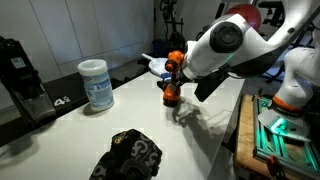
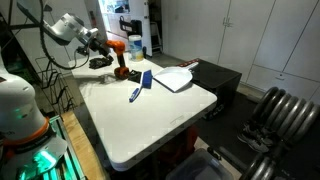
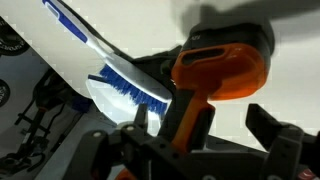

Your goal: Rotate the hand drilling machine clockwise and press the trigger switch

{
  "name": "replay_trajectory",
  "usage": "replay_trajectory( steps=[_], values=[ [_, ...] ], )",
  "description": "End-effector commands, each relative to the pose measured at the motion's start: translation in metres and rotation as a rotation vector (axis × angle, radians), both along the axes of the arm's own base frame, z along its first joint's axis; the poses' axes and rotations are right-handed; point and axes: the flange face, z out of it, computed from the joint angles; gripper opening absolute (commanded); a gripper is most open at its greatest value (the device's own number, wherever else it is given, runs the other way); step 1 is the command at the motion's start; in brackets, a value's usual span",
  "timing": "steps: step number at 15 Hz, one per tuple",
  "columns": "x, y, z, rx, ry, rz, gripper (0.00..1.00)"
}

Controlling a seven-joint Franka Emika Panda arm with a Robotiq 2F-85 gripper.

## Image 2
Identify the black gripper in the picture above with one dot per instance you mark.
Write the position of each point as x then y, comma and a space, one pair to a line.
96, 46

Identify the orange black hand drill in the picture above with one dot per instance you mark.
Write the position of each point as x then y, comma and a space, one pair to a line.
120, 56

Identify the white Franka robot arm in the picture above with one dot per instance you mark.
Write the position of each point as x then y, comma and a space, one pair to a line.
20, 103

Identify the blue white hand brush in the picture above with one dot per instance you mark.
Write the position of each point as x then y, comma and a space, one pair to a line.
146, 79

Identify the white blue wipes canister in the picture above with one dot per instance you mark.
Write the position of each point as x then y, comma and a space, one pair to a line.
135, 48

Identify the small black pouch with logo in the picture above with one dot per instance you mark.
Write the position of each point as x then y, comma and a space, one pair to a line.
134, 76

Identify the grey step ladder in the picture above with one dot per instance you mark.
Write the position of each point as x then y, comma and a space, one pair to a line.
156, 36

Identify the white plastic dustpan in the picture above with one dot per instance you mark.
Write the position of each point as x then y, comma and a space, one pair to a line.
173, 78

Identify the wooden base board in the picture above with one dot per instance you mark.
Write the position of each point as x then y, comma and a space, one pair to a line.
80, 140

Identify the grey robot mounting plate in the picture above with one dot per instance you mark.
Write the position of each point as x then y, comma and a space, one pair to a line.
36, 160

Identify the clear plastic storage bin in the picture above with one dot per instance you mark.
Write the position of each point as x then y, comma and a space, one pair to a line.
200, 166

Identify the grey sports shoe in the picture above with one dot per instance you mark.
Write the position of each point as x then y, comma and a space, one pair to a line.
255, 128
253, 143

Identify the black adjustable dumbbell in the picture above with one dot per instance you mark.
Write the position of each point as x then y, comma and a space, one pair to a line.
263, 168
286, 113

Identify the black wall mounted device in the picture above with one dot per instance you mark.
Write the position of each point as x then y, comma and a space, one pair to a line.
135, 26

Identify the white wall cabinet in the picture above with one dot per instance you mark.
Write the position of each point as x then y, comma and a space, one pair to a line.
250, 33

